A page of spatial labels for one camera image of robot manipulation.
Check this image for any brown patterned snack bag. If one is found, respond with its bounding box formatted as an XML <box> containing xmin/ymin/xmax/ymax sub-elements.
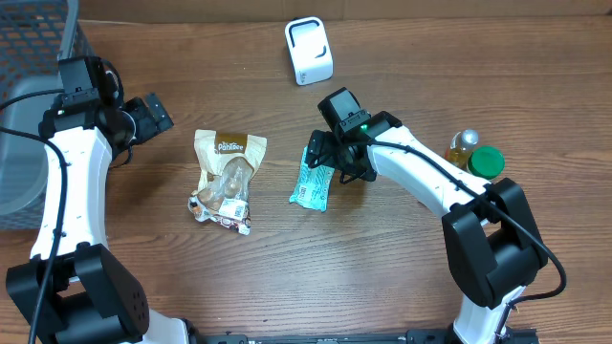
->
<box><xmin>187</xmin><ymin>129</ymin><xmax>268</xmax><ymax>235</ymax></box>

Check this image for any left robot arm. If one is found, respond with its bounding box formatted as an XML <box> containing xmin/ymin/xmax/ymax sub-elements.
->
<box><xmin>6</xmin><ymin>55</ymin><xmax>199</xmax><ymax>343</ymax></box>

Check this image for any green lid jar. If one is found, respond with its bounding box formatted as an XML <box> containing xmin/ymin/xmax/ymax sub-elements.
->
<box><xmin>468</xmin><ymin>146</ymin><xmax>505</xmax><ymax>180</ymax></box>

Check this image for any dark grey plastic basket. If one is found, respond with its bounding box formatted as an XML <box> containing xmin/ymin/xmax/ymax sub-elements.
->
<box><xmin>0</xmin><ymin>0</ymin><xmax>97</xmax><ymax>231</ymax></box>

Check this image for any mint green wipes pack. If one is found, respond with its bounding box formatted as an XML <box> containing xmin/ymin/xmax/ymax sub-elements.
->
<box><xmin>289</xmin><ymin>148</ymin><xmax>335</xmax><ymax>212</ymax></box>

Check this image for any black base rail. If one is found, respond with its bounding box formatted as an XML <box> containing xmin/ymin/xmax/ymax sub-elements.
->
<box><xmin>190</xmin><ymin>327</ymin><xmax>541</xmax><ymax>344</ymax></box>

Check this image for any white barcode scanner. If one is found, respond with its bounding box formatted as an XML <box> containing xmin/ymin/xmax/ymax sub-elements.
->
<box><xmin>284</xmin><ymin>16</ymin><xmax>334</xmax><ymax>86</ymax></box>

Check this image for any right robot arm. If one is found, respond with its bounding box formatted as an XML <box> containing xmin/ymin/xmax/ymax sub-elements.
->
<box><xmin>306</xmin><ymin>88</ymin><xmax>549</xmax><ymax>343</ymax></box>

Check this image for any clear plastic bottle grey cap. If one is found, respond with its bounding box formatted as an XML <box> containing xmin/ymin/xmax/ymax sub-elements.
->
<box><xmin>444</xmin><ymin>129</ymin><xmax>479</xmax><ymax>170</ymax></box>

